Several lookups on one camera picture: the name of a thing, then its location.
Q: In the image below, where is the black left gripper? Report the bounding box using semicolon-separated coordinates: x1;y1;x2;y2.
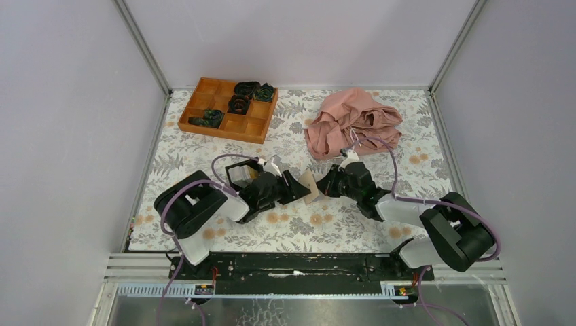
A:
257;169;310;209

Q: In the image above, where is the white slotted cable duct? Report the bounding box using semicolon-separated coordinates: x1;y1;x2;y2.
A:
115;282;422;300

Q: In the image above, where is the floral patterned table mat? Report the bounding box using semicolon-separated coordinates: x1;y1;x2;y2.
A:
128;90;452;253

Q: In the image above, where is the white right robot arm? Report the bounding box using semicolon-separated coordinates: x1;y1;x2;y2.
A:
317;162;499;280

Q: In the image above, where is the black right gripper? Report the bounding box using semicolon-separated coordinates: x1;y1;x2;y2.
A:
314;164;361;202

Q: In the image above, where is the pink crumpled cloth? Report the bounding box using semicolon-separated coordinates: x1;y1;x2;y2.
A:
304;88;403;160

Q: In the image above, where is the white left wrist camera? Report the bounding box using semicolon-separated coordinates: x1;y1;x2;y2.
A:
257;155;282;177

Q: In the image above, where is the dark green rolled belt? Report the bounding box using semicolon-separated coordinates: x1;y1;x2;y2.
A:
253;83;276;102

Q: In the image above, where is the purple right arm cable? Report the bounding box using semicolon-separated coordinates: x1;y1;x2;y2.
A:
340;137;501;325

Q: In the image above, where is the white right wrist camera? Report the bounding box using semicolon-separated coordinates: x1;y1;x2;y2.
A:
339;149;359;169

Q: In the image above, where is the dark belt lower left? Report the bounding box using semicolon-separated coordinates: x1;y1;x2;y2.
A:
188;109;224;128

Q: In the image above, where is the dark rolled belt top left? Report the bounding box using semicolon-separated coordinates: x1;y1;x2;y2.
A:
234;81;261;98

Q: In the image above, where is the dark rolled belt centre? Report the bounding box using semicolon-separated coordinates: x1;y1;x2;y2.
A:
228;94;251;115

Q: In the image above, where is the tan leather card holder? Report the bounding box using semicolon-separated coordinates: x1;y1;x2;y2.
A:
298;169;321;205

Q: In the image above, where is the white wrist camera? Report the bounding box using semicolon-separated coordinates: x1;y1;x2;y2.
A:
257;155;282;177
339;149;359;169

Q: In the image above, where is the orange wooden divided tray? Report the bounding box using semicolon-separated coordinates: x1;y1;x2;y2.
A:
178;77;278;144

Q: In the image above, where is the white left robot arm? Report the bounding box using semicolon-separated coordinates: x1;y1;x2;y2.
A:
153;170;311;279

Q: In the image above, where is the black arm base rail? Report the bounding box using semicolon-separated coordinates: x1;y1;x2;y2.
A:
168;252;434;295

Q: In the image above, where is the black card box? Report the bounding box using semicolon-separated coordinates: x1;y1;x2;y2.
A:
225;160;264;191

